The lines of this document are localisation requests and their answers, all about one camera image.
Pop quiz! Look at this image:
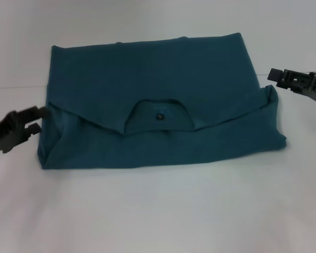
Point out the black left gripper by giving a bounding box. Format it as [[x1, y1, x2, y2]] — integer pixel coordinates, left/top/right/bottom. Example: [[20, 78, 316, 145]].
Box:
[[0, 105, 51, 155]]

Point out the teal blue FREE t-shirt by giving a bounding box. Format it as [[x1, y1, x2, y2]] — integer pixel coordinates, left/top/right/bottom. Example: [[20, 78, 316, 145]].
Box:
[[36, 32, 288, 170]]

